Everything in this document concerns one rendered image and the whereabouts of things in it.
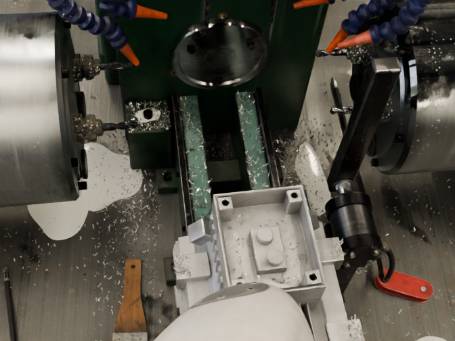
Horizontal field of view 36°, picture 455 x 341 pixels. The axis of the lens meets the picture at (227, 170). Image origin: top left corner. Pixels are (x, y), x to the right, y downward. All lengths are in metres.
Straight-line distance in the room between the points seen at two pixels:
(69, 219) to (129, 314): 0.19
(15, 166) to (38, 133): 0.05
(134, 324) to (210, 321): 0.73
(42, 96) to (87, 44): 0.52
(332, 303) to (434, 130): 0.27
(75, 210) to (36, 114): 0.34
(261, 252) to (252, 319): 0.42
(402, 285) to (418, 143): 0.27
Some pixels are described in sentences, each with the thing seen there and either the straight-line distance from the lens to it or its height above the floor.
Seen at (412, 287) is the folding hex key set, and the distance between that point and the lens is 1.12.
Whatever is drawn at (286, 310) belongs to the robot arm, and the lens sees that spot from 0.36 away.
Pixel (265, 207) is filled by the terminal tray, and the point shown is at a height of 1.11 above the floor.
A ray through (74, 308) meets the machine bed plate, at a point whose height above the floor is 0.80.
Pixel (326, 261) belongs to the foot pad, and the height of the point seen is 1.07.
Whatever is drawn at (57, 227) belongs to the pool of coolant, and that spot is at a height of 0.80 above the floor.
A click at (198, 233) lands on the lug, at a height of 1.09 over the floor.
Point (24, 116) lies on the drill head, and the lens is 0.84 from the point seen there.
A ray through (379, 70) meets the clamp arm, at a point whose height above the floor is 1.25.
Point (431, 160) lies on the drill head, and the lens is 0.96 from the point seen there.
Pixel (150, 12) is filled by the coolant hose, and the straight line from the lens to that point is 0.85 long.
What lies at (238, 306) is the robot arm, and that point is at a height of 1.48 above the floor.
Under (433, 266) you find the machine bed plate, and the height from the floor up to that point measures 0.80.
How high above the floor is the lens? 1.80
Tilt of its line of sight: 59 degrees down
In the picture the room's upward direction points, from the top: 7 degrees clockwise
